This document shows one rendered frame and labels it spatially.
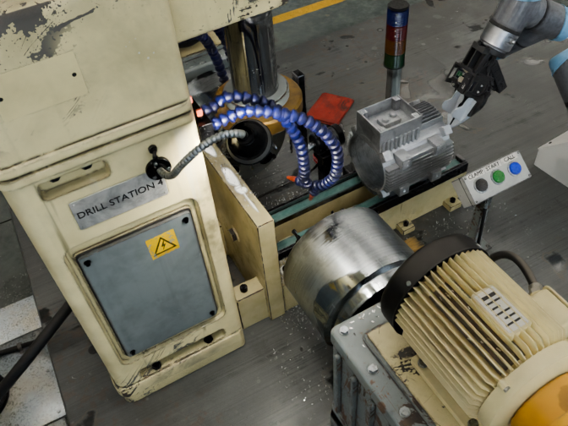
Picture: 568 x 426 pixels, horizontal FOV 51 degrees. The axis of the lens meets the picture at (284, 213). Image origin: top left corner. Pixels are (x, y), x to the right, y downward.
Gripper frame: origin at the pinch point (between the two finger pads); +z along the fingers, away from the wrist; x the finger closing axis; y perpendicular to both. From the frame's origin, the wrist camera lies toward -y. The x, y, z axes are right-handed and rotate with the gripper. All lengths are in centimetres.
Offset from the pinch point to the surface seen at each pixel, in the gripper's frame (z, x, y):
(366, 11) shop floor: 29, -220, -168
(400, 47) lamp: -5.4, -33.2, -6.7
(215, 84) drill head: 16, -38, 44
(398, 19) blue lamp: -12.5, -33.5, -1.3
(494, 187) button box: 5.1, 20.1, 2.3
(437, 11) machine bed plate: -9, -84, -73
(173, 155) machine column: 7, 12, 79
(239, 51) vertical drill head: -6, -3, 64
